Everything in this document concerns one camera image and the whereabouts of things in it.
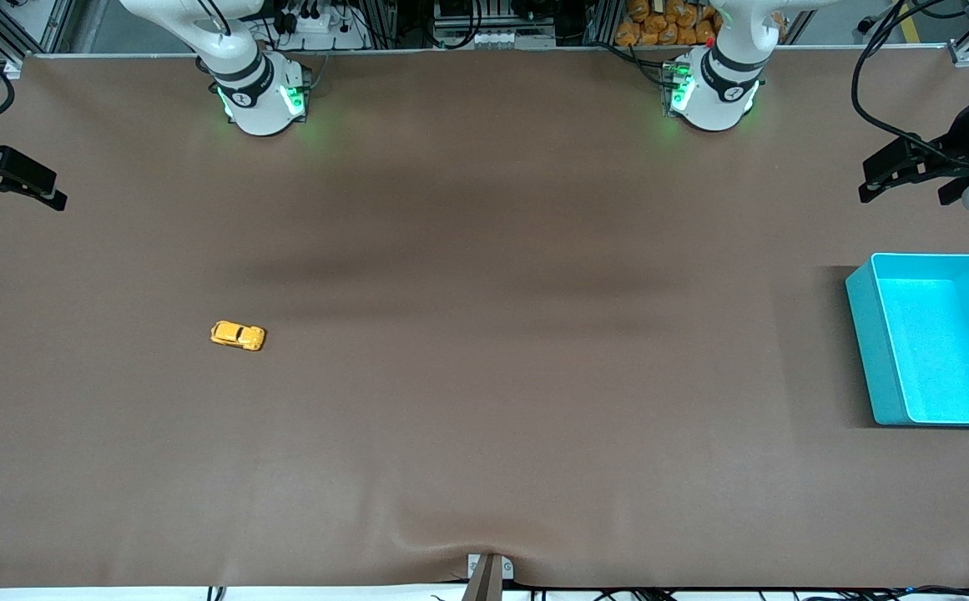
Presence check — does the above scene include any yellow beetle toy car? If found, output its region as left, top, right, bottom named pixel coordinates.
left=209, top=321, right=267, bottom=352

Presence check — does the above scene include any teal plastic bin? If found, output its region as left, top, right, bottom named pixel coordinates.
left=845, top=253, right=969, bottom=428

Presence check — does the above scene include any pile of orange toys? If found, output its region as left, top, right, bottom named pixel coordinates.
left=615, top=0, right=723, bottom=48

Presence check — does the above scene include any white power strip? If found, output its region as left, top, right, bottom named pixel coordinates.
left=278, top=0, right=368, bottom=51

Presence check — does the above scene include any aluminium rack with electronics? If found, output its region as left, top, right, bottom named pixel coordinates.
left=384, top=0, right=618, bottom=49

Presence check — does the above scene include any brown table mat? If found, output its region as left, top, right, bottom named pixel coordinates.
left=0, top=46, right=969, bottom=589

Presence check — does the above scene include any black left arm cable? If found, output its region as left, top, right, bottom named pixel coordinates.
left=850, top=0, right=969, bottom=168

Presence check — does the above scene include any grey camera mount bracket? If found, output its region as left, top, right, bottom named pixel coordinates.
left=461, top=553, right=516, bottom=601

